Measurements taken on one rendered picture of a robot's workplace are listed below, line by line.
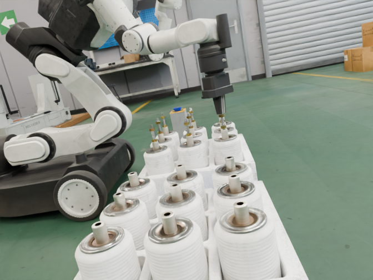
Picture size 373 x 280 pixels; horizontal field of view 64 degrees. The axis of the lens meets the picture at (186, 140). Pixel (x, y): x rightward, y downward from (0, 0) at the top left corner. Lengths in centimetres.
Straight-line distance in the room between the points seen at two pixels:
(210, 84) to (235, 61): 520
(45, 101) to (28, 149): 315
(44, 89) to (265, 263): 436
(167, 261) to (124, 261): 8
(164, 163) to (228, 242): 56
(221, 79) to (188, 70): 516
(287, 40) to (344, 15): 109
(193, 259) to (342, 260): 44
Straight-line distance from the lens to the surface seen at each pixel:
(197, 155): 97
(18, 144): 150
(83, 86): 136
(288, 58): 626
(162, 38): 102
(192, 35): 93
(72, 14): 132
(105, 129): 132
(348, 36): 664
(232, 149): 96
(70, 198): 126
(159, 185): 98
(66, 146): 145
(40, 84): 472
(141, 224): 62
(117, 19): 111
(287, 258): 54
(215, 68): 92
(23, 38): 146
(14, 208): 146
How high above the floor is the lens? 50
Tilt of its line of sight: 14 degrees down
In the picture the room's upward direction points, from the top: 11 degrees counter-clockwise
